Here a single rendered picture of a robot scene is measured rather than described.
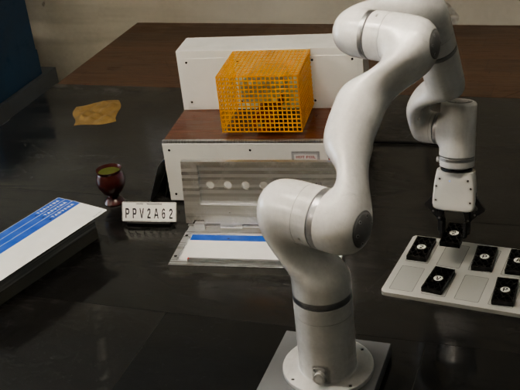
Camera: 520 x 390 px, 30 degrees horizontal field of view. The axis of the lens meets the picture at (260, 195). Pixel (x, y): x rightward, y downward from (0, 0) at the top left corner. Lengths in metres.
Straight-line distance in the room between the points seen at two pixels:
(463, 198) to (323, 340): 0.59
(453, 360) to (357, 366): 0.21
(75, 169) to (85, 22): 1.62
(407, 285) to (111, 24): 2.62
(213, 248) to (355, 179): 0.80
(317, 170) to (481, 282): 0.51
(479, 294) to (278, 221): 0.64
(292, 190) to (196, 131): 0.98
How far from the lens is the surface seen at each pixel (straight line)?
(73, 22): 4.70
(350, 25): 1.96
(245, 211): 2.57
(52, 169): 3.19
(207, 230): 2.62
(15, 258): 2.50
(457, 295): 2.30
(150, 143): 3.24
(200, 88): 2.90
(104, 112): 3.55
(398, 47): 1.88
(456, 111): 2.29
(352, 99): 1.87
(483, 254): 2.43
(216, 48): 2.86
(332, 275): 1.88
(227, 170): 2.55
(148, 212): 2.72
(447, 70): 2.15
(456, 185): 2.34
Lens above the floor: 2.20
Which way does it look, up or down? 28 degrees down
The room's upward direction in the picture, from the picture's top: 7 degrees counter-clockwise
